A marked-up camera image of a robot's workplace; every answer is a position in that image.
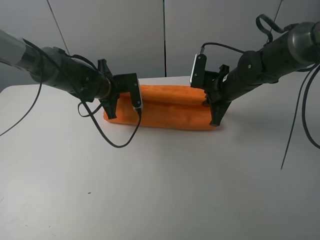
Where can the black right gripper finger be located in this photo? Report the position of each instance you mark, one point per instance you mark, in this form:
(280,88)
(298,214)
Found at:
(218,110)

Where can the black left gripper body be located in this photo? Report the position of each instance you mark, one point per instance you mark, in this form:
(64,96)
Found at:
(117,84)

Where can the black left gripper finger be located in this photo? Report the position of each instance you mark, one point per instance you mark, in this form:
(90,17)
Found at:
(110,107)

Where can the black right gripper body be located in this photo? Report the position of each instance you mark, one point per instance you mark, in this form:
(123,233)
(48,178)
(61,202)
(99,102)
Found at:
(213,82)

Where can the orange microfibre towel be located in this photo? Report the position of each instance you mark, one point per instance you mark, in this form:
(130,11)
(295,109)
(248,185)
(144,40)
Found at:
(175,107)

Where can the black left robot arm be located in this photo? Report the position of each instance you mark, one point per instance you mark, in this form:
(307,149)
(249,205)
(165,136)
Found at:
(74,74)

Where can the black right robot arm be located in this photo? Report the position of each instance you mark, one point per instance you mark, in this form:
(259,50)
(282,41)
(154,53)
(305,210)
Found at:
(292,52)

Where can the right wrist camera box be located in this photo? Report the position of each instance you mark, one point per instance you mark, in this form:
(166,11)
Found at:
(197,77)

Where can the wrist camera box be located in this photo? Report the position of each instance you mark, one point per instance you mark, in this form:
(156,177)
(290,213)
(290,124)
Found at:
(136,96)
(197,77)

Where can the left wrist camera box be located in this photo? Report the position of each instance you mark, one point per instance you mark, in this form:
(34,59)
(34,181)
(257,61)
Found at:
(136,96)

